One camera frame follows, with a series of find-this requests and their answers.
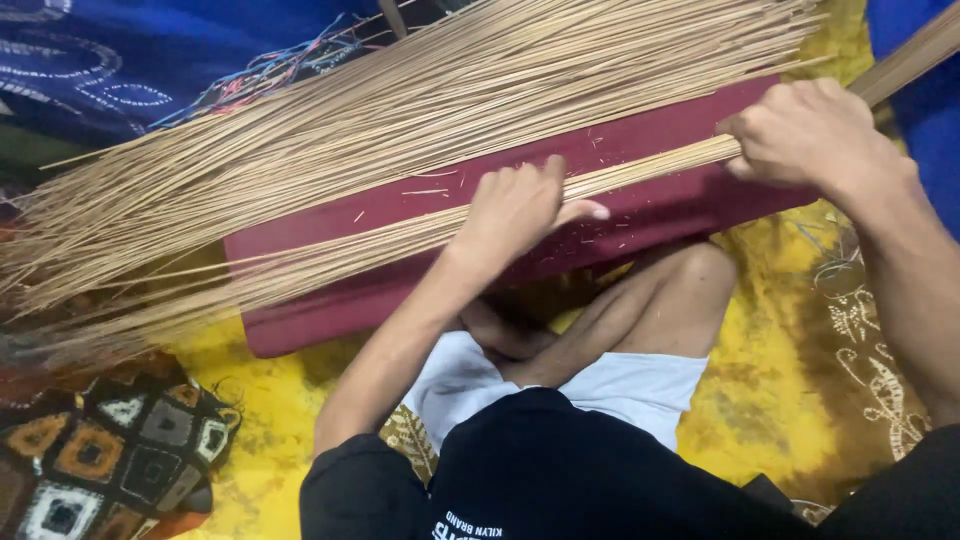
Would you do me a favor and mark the person's left hand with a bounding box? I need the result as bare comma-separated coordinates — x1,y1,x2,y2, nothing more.
448,154,612,277

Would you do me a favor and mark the person's right hand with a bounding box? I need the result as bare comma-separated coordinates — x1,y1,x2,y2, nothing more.
714,77,920,202

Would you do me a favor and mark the bundle of thin sticks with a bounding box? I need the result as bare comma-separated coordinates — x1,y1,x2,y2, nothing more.
0,133,744,354

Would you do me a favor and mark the plain blue cloth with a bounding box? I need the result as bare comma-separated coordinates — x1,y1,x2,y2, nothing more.
866,0,960,241

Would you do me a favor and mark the brown wooden stick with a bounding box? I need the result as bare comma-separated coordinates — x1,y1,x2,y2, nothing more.
847,3,960,108

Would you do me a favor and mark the yellow patterned floor cloth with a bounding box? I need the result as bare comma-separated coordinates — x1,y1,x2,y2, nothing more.
161,0,935,540

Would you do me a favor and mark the maroon cushioned bench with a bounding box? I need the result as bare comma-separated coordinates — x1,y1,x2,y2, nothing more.
223,73,820,360

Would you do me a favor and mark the large heap of thin sticks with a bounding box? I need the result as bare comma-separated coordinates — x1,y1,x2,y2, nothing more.
0,0,834,316

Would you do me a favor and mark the tangle of coloured threads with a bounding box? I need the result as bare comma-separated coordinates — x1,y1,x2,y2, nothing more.
148,11,376,130

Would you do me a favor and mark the blue patterned cloth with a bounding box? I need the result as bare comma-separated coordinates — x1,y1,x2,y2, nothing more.
0,0,384,151

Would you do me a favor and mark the black crochet square-patterned cloth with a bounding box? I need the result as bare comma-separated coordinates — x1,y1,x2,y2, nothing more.
0,352,243,540

